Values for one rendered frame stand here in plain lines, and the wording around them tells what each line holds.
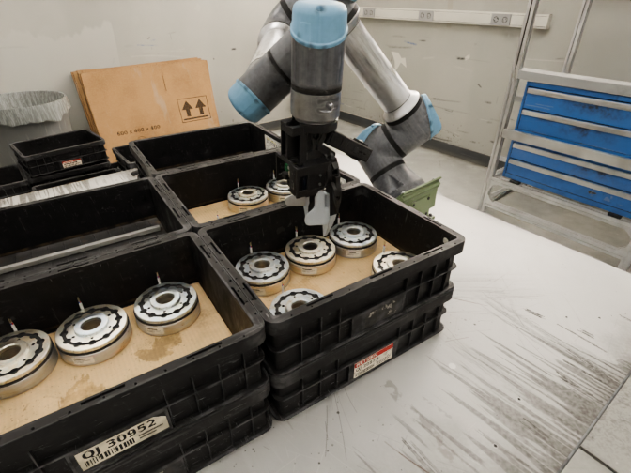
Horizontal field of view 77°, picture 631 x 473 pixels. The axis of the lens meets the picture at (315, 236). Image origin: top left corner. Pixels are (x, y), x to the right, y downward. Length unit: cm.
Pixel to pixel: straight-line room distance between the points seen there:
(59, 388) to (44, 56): 320
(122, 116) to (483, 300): 317
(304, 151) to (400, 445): 48
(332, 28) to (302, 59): 5
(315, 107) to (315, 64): 6
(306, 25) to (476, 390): 65
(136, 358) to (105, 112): 306
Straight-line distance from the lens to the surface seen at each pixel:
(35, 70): 372
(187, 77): 383
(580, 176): 258
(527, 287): 109
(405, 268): 65
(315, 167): 63
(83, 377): 70
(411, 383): 79
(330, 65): 58
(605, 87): 246
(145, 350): 70
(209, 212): 104
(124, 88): 367
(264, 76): 70
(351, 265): 82
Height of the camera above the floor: 131
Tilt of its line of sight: 32 degrees down
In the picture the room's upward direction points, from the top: straight up
